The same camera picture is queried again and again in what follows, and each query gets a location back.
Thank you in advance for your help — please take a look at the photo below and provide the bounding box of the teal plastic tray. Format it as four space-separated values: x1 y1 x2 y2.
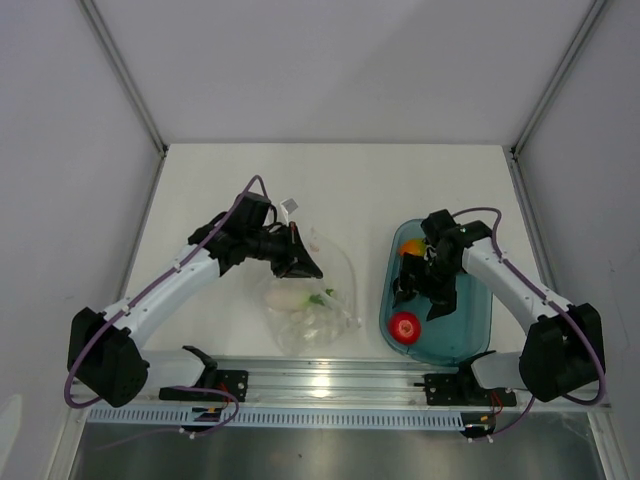
379 219 492 367

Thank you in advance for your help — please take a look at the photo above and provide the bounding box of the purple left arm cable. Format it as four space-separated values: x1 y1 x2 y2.
63 174 269 444

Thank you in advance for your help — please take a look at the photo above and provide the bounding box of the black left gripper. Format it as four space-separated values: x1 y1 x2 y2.
246 222 323 280

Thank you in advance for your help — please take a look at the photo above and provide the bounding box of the red tomato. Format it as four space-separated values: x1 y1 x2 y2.
388 311 422 345

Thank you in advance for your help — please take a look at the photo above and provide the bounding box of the right aluminium corner post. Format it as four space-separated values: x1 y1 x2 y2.
508 0 614 156

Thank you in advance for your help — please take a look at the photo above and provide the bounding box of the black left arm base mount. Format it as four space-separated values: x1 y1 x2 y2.
159 346 249 402

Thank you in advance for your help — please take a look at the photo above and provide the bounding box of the aluminium front rail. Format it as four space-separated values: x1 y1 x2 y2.
67 355 614 414

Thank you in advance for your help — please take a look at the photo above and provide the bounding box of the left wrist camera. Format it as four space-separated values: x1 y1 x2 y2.
280 198 299 215

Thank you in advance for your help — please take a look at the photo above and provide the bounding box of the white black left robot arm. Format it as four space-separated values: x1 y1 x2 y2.
67 192 323 408

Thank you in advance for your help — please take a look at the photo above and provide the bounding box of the orange fruit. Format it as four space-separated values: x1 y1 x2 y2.
397 238 427 257

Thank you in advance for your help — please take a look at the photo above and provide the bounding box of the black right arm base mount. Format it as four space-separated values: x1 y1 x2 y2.
415 372 517 407

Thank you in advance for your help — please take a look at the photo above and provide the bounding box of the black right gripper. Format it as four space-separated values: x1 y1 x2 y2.
392 252 460 322

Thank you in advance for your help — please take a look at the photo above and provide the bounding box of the left aluminium corner post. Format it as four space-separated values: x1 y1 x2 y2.
74 0 169 156

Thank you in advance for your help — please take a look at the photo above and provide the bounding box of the clear zip top bag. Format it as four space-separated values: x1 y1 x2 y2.
254 227 361 356

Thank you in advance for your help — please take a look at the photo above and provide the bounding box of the white eggplant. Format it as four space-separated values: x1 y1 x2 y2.
263 287 334 312

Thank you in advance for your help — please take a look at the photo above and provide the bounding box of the white slotted cable duct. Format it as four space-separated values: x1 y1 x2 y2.
87 405 465 432

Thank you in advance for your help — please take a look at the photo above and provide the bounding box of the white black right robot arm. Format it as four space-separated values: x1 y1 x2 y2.
391 210 606 406

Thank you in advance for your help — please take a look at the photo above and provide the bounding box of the aluminium corner post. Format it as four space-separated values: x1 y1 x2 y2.
508 0 614 156
74 0 169 156

